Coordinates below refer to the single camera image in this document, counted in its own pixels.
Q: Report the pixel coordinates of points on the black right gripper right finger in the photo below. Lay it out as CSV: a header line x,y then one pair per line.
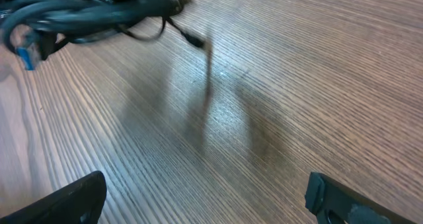
x,y
332,202

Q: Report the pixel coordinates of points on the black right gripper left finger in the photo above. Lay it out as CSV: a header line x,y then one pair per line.
x,y
80,202

